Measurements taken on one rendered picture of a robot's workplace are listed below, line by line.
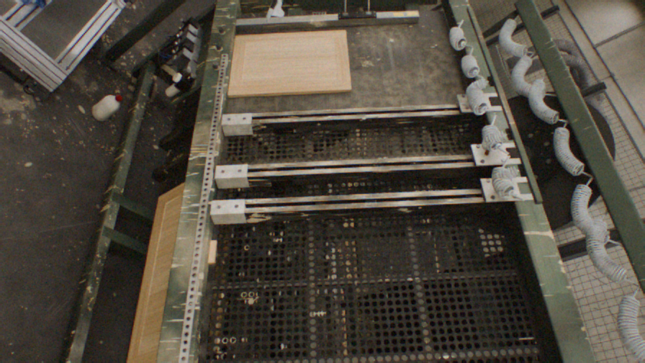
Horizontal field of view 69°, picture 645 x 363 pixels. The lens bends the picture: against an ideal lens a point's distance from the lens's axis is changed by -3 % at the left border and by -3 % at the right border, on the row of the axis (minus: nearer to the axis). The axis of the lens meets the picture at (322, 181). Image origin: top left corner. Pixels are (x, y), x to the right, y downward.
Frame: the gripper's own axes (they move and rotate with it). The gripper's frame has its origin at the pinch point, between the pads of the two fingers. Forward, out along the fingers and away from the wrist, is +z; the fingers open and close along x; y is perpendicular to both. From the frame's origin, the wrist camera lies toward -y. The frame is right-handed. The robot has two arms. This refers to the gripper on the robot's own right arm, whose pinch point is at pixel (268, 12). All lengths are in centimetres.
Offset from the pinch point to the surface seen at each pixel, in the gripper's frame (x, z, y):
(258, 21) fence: 53, 35, -1
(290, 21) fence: 53, 27, 14
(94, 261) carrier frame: -62, 113, -30
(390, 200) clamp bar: -55, 18, 66
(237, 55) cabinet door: 29, 43, -5
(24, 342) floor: -99, 126, -42
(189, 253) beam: -80, 54, 5
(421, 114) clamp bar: -13, 5, 73
